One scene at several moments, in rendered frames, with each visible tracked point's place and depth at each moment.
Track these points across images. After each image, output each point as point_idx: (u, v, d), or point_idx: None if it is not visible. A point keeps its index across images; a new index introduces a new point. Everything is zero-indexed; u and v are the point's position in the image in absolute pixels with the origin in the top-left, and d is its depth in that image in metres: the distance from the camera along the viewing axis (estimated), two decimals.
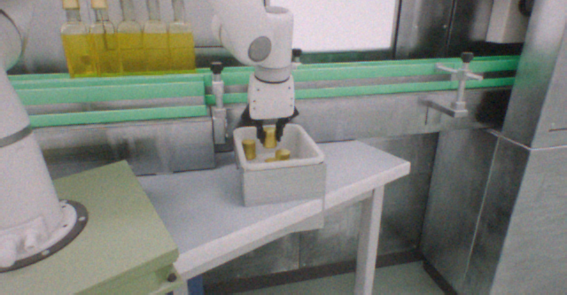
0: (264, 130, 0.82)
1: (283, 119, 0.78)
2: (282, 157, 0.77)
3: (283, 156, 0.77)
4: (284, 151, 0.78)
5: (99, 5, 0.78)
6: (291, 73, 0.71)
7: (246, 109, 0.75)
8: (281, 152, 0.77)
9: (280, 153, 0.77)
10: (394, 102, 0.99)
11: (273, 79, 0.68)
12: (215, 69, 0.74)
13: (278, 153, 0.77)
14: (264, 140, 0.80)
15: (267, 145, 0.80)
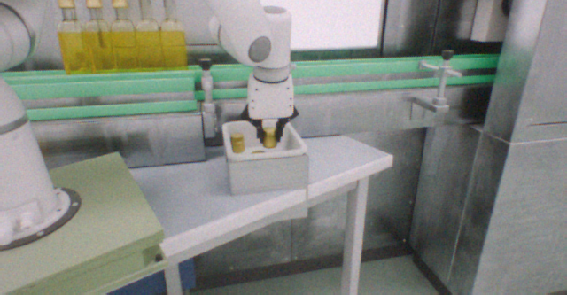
0: None
1: (283, 119, 0.77)
2: (268, 134, 0.79)
3: (270, 133, 0.79)
4: (271, 128, 0.80)
5: (94, 4, 0.82)
6: (290, 73, 0.71)
7: (245, 108, 0.75)
8: (267, 129, 0.80)
9: (267, 130, 0.79)
10: (379, 98, 1.03)
11: (270, 79, 0.68)
12: (204, 65, 0.78)
13: (265, 130, 0.79)
14: None
15: (125, 4, 0.83)
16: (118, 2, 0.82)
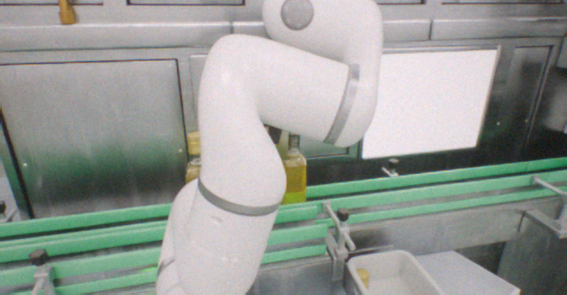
0: None
1: None
2: None
3: None
4: (271, 127, 0.81)
5: None
6: None
7: None
8: None
9: None
10: (492, 214, 0.99)
11: None
12: (344, 218, 0.75)
13: None
14: None
15: None
16: None
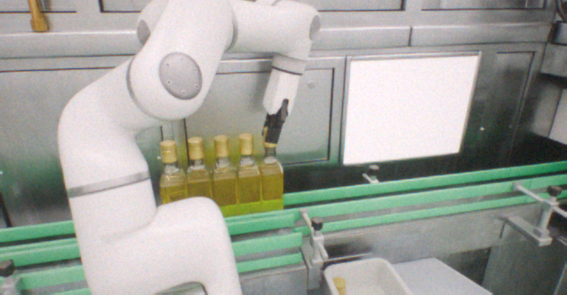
0: (215, 143, 0.78)
1: (278, 112, 0.83)
2: (252, 138, 0.80)
3: (252, 136, 0.81)
4: (246, 135, 0.81)
5: (198, 156, 0.78)
6: None
7: (285, 110, 0.74)
8: (248, 135, 0.80)
9: (251, 135, 0.80)
10: (472, 221, 0.99)
11: (304, 70, 0.77)
12: (317, 227, 0.74)
13: (251, 136, 0.79)
14: (226, 149, 0.79)
15: (228, 152, 0.80)
16: (222, 152, 0.79)
